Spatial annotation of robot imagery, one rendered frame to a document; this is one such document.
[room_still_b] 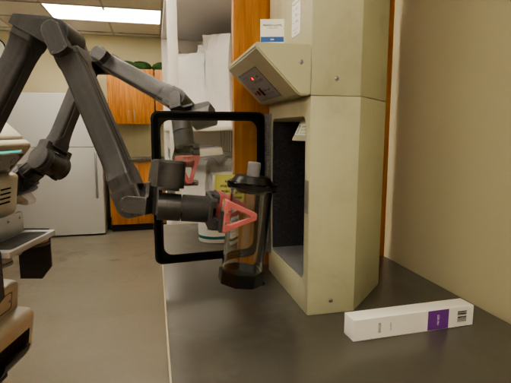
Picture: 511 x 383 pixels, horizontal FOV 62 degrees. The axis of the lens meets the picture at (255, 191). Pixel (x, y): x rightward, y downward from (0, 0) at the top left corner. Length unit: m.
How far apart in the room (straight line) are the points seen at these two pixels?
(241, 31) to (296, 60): 0.40
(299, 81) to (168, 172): 0.32
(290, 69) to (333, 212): 0.31
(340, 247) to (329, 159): 0.19
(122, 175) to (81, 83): 0.21
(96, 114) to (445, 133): 0.86
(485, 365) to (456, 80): 0.68
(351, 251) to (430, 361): 0.27
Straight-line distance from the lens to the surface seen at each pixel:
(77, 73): 0.98
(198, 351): 0.84
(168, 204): 0.88
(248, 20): 1.27
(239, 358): 0.81
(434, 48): 1.30
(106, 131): 0.94
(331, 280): 0.96
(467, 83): 1.18
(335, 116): 0.91
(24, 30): 1.04
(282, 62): 0.88
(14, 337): 1.45
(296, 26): 1.00
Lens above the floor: 1.34
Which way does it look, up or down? 8 degrees down
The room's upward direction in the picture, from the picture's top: straight up
